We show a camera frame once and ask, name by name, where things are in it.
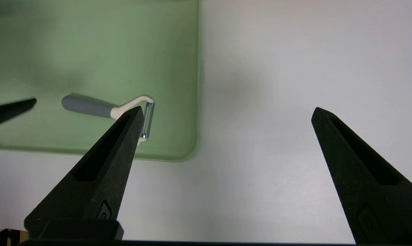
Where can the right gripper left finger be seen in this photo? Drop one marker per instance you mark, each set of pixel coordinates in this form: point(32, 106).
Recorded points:
point(96, 191)

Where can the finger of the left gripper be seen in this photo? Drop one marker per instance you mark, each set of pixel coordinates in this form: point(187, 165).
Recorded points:
point(7, 114)

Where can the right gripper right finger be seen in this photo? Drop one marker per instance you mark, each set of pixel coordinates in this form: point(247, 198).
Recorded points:
point(380, 205)

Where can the light green plastic tray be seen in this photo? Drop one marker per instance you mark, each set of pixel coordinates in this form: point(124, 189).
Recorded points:
point(89, 51)

